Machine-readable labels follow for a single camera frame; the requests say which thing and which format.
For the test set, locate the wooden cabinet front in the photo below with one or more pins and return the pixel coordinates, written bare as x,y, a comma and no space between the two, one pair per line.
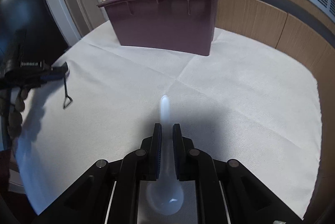
261,17

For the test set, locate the black refrigerator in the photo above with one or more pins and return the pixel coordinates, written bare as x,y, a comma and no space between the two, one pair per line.
26,17

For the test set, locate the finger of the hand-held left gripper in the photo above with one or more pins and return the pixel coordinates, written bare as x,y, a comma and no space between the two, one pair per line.
49,77
61,68

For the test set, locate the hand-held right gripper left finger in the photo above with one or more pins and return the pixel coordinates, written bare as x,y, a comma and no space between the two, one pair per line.
157,150

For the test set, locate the white plastic spoon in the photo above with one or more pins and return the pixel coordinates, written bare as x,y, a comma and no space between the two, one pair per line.
165,195

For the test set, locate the white tablecloth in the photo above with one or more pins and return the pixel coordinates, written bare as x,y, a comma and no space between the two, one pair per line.
235,108

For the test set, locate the purple plastic utensil bin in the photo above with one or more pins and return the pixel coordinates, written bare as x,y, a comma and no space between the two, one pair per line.
162,22

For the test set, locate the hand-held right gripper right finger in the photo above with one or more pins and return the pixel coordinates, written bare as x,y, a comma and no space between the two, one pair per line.
176,153

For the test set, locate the person's left hand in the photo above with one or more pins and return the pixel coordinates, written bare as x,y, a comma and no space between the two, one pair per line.
17,114

